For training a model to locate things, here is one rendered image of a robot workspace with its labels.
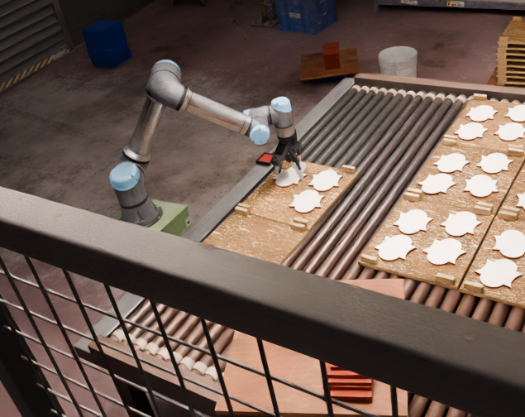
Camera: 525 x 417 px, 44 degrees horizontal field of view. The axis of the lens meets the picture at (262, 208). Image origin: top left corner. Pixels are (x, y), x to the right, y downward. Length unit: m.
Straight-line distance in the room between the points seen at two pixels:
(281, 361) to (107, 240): 1.50
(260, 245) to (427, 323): 2.14
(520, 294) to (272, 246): 0.87
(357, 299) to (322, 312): 0.02
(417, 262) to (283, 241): 0.50
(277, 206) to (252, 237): 0.21
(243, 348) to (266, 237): 0.65
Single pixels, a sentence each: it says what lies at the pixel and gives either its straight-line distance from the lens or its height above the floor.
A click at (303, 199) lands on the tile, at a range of 2.60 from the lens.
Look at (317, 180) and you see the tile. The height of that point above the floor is 0.95.
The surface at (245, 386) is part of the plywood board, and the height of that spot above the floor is 1.04.
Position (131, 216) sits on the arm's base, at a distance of 2.64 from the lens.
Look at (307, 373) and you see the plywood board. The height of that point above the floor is 1.04.
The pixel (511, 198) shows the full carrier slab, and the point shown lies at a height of 0.94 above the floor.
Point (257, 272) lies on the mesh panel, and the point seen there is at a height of 2.22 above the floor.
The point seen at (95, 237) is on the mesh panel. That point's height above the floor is 2.21.
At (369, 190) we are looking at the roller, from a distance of 2.66.
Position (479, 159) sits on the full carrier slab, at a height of 0.94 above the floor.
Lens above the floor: 2.43
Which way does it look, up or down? 35 degrees down
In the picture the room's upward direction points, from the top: 12 degrees counter-clockwise
